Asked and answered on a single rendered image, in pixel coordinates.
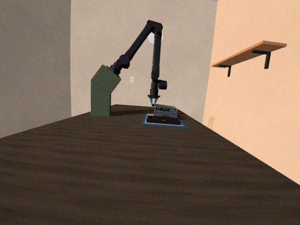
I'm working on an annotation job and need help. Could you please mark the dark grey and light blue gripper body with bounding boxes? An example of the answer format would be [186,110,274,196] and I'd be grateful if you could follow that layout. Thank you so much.
[148,89,160,99]

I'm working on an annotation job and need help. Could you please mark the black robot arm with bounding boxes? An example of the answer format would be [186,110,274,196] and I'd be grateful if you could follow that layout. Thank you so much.
[106,20,167,90]

